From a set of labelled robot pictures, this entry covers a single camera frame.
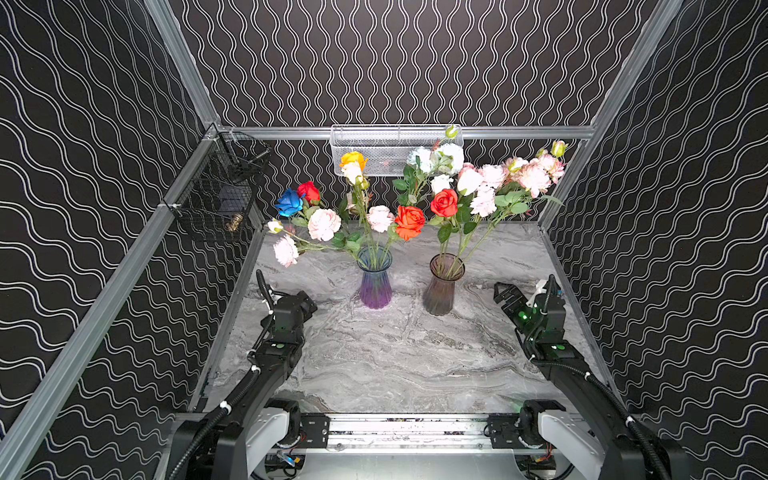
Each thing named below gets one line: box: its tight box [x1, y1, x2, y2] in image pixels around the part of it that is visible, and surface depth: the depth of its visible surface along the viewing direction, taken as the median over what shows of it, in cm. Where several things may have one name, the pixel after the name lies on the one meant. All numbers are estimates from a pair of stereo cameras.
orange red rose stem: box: [430, 189, 459, 258], surface depth 66 cm
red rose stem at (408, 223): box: [387, 205, 425, 253], surface depth 75 cm
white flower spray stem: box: [393, 125, 465, 205], surface depth 72 cm
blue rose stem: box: [274, 188, 310, 222], surface depth 66 cm
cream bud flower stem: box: [342, 162, 371, 217], surface depth 73 cm
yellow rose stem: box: [339, 151, 368, 171], surface depth 79 cm
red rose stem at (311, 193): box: [297, 181, 321, 214], surface depth 71 cm
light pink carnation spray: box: [267, 209, 361, 267], surface depth 68 cm
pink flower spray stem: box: [450, 140, 567, 275], surface depth 70 cm
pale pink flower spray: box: [366, 205, 395, 253], surface depth 79 cm
